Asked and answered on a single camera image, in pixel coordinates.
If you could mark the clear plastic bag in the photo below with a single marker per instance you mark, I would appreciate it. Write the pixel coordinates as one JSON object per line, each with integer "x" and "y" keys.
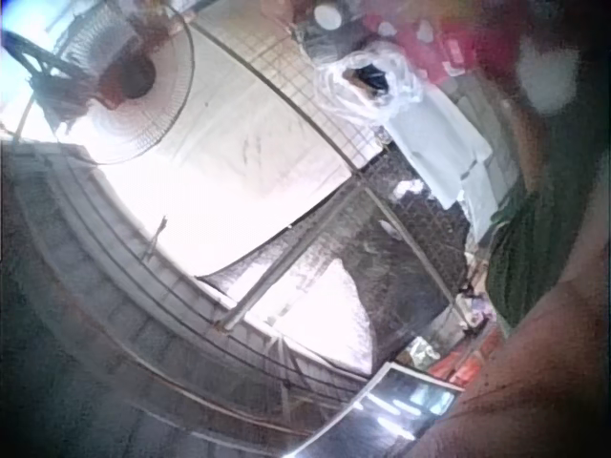
{"x": 367, "y": 86}

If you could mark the red printed bag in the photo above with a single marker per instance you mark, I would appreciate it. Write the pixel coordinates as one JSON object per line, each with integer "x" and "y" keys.
{"x": 429, "y": 43}

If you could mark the white round lid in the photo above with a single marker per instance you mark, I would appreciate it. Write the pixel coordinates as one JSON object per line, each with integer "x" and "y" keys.
{"x": 327, "y": 15}

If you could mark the white cloth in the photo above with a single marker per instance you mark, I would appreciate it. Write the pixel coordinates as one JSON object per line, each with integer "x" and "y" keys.
{"x": 444, "y": 143}

